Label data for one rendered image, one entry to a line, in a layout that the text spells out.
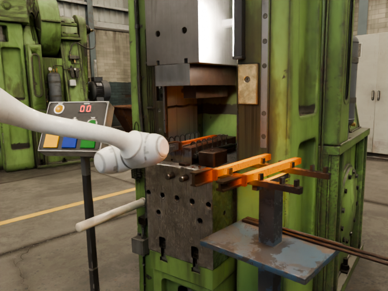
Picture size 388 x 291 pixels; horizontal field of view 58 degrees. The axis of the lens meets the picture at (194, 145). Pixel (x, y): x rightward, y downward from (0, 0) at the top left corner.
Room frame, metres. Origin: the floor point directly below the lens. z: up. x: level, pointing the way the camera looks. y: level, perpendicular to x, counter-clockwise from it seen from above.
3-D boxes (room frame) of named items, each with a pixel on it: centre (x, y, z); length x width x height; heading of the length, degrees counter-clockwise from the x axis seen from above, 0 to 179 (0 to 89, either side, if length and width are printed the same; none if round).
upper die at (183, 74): (1.77, -0.03, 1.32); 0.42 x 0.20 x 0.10; 145
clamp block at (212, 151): (1.55, -0.09, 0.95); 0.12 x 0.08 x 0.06; 145
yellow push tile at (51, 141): (1.75, 0.72, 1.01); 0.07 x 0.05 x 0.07; 80
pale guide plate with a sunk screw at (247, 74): (1.53, -0.24, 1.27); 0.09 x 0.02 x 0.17; 55
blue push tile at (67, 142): (1.73, 0.62, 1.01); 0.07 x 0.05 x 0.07; 80
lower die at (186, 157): (1.77, -0.03, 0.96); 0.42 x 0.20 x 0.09; 145
